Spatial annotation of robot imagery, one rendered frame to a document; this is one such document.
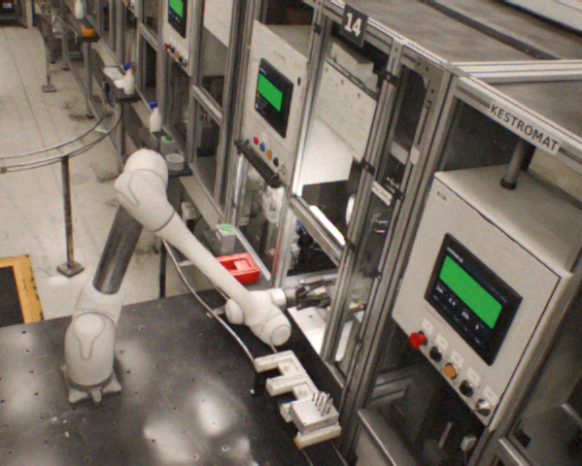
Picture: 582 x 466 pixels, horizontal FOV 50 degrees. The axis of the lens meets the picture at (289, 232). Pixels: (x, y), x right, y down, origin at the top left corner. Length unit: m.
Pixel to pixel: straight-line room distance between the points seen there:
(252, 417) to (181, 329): 0.51
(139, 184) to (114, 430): 0.85
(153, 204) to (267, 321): 0.52
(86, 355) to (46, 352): 0.34
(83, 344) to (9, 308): 1.61
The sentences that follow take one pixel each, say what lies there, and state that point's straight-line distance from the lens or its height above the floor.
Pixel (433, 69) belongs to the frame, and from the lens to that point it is 1.56.
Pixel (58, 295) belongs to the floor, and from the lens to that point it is 3.85.
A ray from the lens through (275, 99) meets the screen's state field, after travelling 2.21.
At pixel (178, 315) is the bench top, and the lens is 2.67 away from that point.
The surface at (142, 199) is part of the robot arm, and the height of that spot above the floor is 1.46.
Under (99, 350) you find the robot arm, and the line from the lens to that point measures 2.23.
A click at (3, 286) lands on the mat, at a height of 0.01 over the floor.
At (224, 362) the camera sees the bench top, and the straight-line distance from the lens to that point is 2.48.
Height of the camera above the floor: 2.45
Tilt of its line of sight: 33 degrees down
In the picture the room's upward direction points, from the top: 10 degrees clockwise
